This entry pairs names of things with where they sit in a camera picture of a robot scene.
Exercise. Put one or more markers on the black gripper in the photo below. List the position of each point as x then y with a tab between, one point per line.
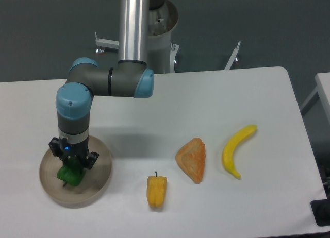
67	152

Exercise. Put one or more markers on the green bell pepper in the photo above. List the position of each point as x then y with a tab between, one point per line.
72	172

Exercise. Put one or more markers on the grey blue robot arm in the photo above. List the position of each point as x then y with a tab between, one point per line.
131	78

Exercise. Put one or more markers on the beige round plate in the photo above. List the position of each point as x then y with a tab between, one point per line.
92	186

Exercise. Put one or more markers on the yellow bell pepper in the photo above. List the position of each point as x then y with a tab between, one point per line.
156	190

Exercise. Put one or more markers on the orange triangular bread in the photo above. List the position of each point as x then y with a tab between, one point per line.
191	159

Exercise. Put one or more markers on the yellow banana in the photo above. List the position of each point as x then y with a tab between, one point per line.
230	147

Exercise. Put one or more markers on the black device at edge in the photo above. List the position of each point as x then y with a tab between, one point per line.
320	209

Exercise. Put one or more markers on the white side table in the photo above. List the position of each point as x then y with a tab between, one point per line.
320	92

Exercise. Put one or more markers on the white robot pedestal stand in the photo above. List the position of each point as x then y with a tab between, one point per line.
161	51

